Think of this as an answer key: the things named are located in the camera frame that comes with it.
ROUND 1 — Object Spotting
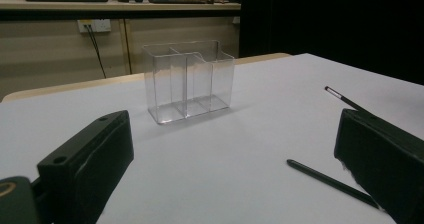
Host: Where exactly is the clear plastic pen holder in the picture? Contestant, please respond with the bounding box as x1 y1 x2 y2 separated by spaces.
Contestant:
142 39 236 125

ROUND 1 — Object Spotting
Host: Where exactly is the black pen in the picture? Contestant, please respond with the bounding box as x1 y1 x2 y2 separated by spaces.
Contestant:
286 158 381 210
324 85 371 116

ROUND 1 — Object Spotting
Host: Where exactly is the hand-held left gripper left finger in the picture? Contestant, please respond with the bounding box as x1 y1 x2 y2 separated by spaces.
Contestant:
36 109 135 224

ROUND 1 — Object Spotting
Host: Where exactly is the beige office desk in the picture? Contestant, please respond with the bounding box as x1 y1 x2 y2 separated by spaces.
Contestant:
0 0 242 22

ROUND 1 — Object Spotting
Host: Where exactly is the black wall cable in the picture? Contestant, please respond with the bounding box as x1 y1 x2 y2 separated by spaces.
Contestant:
84 24 108 80

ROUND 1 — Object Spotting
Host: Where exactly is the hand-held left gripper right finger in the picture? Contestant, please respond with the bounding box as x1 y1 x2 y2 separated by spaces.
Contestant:
334 108 424 224

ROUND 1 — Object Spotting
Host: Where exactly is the white table cover sheet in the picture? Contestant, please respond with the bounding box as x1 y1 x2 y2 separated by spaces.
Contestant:
0 52 424 224

